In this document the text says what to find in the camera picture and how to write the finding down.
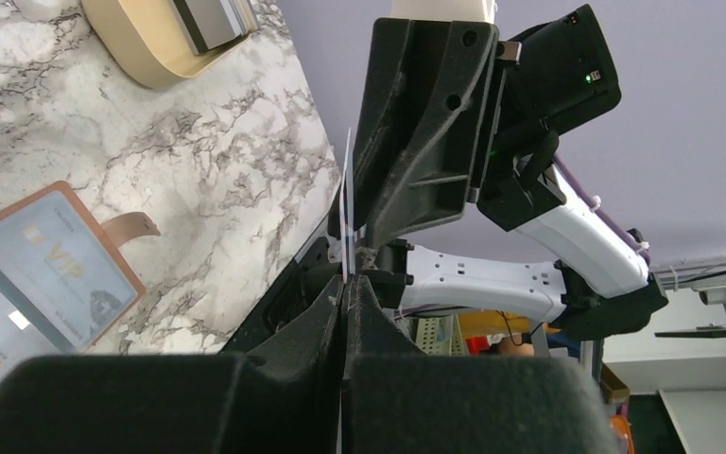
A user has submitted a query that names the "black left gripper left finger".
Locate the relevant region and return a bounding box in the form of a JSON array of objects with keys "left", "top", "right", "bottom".
[{"left": 0, "top": 277, "right": 343, "bottom": 453}]

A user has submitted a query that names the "silver vip credit card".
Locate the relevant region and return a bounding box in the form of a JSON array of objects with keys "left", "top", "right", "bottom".
[{"left": 0, "top": 190, "right": 139, "bottom": 351}]

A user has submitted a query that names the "white striped credit card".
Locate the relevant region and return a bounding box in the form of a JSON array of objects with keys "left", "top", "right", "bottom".
[{"left": 339, "top": 127, "right": 355, "bottom": 284}]

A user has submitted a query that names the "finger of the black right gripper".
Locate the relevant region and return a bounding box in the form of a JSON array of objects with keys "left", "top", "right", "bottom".
[{"left": 352, "top": 17, "right": 500, "bottom": 248}]

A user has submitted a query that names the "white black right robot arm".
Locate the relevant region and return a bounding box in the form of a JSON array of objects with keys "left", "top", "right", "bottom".
[{"left": 328, "top": 5, "right": 667, "bottom": 341}]

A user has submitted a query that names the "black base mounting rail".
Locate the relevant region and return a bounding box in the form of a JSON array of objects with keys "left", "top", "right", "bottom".
[{"left": 221, "top": 236, "right": 341, "bottom": 353}]

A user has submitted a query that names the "tan leather card holder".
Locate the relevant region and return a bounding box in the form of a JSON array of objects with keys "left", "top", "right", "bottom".
[{"left": 0, "top": 181, "right": 160, "bottom": 353}]

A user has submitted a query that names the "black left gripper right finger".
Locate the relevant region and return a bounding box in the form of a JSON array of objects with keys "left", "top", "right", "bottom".
[{"left": 341, "top": 275, "right": 619, "bottom": 453}]

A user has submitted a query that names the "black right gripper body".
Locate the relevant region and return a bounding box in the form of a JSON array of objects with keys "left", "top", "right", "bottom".
[{"left": 470, "top": 4, "right": 621, "bottom": 232}]

